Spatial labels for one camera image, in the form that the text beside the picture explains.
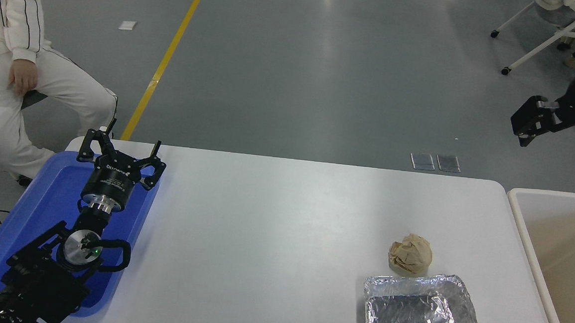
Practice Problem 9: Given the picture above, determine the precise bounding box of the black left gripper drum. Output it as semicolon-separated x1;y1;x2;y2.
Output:
81;153;144;209

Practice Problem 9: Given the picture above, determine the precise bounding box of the silver foil tray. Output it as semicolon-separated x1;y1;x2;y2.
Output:
362;269;491;323

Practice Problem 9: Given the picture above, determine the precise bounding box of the metal floor plate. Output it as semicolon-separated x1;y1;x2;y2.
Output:
410;153;436;171
435;154;462;173

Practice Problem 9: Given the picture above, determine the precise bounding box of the person's left hand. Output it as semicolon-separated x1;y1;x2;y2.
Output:
8;58;40;98

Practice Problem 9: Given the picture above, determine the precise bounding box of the blue plastic tray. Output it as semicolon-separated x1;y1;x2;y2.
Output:
0;147;162;322

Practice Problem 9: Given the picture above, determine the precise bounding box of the white wheeled chair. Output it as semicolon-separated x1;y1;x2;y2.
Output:
487;0;575;80

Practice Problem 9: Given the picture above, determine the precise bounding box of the dark stool seat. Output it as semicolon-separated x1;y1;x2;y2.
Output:
21;89;49;112

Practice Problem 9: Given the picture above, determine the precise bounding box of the yellow floor tape line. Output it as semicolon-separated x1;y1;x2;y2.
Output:
120;0;211;145

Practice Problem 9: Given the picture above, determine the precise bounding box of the large pale bin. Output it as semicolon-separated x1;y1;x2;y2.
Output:
500;187;575;323

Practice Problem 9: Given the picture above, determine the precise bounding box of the crumpled tan paper ball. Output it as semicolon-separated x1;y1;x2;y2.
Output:
387;232;434;278

